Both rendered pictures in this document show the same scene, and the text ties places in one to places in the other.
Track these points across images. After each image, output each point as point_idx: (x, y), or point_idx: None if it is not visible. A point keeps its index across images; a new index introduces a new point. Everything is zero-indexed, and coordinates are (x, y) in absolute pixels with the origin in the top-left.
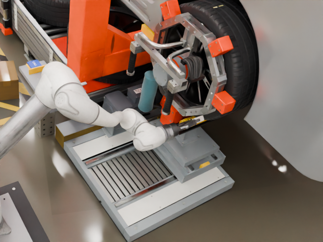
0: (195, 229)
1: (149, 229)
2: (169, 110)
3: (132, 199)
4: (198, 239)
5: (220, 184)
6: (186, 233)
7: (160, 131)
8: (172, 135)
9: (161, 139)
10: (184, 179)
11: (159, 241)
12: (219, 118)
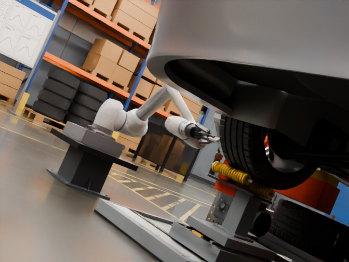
0: (112, 234)
1: (108, 213)
2: (202, 109)
3: (141, 215)
4: (98, 229)
5: (177, 251)
6: (106, 229)
7: (184, 119)
8: (185, 125)
9: (177, 120)
10: (172, 228)
11: (96, 218)
12: (250, 194)
